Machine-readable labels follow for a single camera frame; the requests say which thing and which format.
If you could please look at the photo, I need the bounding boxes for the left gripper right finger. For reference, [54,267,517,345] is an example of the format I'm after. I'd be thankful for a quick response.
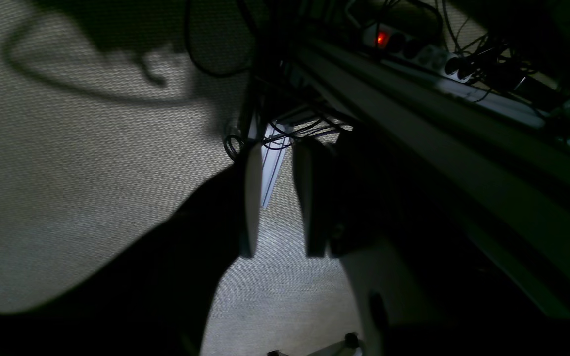
[292,139,335,258]

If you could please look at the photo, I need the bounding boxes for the white power strip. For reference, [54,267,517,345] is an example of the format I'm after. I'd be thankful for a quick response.
[360,23,475,84]

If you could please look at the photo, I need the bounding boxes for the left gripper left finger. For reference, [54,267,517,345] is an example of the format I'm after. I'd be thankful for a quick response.
[240,143,262,259]

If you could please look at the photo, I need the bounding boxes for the aluminium frame rail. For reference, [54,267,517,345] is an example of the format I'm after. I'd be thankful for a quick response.
[291,39,570,316]

